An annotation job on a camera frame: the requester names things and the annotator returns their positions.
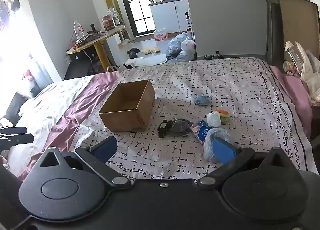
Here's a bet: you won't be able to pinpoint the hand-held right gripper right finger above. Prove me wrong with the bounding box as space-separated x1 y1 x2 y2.
197 137 292 190

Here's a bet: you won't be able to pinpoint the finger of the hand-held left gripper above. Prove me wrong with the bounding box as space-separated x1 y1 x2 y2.
0 133 35 146
0 126 28 136

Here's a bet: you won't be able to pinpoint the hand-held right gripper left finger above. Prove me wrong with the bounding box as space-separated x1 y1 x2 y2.
38 136 132 188

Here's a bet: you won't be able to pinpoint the clear bag with white item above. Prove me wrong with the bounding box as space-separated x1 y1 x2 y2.
202 127 235 163

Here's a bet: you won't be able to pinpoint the blue snack packet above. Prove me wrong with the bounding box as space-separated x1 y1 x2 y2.
190 120 213 144

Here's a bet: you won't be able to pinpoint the brown cardboard box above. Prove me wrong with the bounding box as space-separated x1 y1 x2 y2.
99 79 156 132

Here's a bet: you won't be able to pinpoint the black item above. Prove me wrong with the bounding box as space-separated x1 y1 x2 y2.
172 117 194 137

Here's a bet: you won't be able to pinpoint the blue-grey plush toy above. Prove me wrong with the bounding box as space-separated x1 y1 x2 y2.
194 94 212 106

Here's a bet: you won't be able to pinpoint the dark cloth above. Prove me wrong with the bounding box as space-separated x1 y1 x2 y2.
4 92 27 127

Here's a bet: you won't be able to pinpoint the colourful burger plush toy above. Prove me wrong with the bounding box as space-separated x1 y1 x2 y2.
214 109 231 122

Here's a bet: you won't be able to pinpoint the white quilt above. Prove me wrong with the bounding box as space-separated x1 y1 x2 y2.
7 75 97 170

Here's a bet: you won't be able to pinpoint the pink blanket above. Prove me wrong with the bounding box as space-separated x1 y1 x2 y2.
17 71 121 178

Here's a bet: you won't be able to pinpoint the patterned white bedsheet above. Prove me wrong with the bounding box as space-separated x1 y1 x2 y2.
75 57 310 181

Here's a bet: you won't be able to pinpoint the black low cabinet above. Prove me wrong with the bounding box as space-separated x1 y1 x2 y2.
63 45 101 81

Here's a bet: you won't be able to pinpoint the white floor mat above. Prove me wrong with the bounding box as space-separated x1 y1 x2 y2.
124 54 168 67

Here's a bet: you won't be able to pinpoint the black slippers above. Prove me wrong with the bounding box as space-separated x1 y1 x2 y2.
126 48 141 59

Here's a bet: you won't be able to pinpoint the round gold-edged table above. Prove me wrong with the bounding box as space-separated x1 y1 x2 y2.
66 26 126 73

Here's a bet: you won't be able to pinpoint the small clear plastic bag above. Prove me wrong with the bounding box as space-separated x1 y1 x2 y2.
175 50 196 62

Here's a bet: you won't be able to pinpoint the yellow slippers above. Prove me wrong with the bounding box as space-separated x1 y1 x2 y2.
140 47 161 55

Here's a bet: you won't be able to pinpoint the clutter on round table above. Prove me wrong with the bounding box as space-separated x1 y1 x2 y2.
72 32 106 48

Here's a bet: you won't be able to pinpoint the white and red plastic bag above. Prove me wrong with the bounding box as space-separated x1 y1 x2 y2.
180 39 196 52

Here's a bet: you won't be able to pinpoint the clear water bottle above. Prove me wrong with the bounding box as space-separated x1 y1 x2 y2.
73 21 84 40

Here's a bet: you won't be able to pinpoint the blue-grey plastic bag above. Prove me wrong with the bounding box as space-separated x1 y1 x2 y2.
167 32 193 55

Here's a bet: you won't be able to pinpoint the clear bottle with white cap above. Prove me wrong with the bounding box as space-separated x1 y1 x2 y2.
285 41 304 71

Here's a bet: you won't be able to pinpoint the red snack bag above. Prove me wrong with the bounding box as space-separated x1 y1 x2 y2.
101 15 116 32

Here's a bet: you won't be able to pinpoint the pack of water bottles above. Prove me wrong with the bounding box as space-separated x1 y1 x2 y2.
153 28 169 42

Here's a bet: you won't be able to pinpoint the white kitchen cabinet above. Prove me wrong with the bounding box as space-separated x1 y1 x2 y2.
148 0 190 33

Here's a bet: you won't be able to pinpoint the brown board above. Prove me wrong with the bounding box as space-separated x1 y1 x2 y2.
265 0 320 71

